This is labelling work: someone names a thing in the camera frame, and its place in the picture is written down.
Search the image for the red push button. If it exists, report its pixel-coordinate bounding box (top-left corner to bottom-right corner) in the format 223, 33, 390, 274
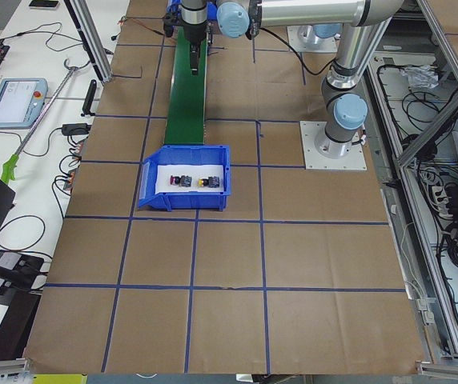
170, 175, 192, 188

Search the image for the black power adapter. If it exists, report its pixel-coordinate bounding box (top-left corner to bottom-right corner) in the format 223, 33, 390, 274
61, 123, 91, 136

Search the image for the teach pendant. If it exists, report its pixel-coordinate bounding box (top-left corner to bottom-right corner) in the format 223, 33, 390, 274
0, 78, 48, 129

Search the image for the yellow push button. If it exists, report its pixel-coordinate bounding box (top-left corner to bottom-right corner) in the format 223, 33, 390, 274
198, 176, 220, 189

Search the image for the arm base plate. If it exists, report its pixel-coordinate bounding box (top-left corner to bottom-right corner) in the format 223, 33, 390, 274
299, 121, 367, 171
287, 23, 342, 54

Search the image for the left blue bin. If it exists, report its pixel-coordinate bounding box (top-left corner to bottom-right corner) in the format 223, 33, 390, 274
138, 145, 231, 211

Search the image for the aluminium frame post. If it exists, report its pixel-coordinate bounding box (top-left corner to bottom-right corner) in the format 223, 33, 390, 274
64, 0, 112, 83

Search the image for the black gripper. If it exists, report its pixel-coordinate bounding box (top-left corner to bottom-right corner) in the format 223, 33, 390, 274
163, 0, 208, 75

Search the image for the left white foam pad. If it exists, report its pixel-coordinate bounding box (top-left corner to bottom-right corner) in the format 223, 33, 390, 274
155, 164, 224, 193

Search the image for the green handled reach grabber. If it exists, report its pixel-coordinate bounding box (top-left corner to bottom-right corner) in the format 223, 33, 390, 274
1, 59, 90, 185

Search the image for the green conveyor belt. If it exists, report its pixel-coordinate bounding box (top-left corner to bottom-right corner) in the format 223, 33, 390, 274
164, 20, 208, 145

